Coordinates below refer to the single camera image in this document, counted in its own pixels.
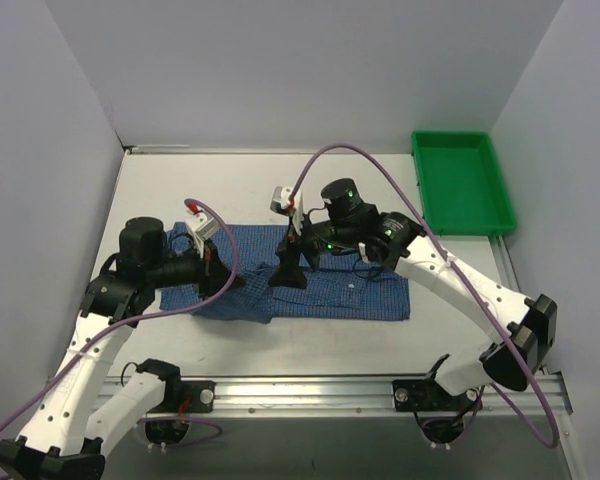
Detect blue checkered long sleeve shirt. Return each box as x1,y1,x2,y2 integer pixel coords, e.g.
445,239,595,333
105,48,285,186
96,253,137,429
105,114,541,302
158,221,412,325

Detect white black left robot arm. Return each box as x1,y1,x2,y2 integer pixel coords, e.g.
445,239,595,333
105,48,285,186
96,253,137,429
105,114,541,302
0,212,240,479

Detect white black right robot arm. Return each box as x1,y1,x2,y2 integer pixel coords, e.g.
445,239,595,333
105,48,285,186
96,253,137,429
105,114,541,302
269,178,557,409

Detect green plastic bin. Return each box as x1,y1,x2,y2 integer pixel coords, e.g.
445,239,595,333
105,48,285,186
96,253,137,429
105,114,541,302
411,130,517,237

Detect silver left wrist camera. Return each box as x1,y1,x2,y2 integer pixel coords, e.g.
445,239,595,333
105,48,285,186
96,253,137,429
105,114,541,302
184,199,220,251

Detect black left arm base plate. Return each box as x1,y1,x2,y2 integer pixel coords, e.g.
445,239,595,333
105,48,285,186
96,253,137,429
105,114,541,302
154,380,216,415

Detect aluminium front frame rail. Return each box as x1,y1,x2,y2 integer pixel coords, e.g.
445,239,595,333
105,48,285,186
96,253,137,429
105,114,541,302
35,372,574,421

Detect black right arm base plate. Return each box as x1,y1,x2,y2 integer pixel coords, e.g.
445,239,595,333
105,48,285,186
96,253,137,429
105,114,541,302
391,378,478,413

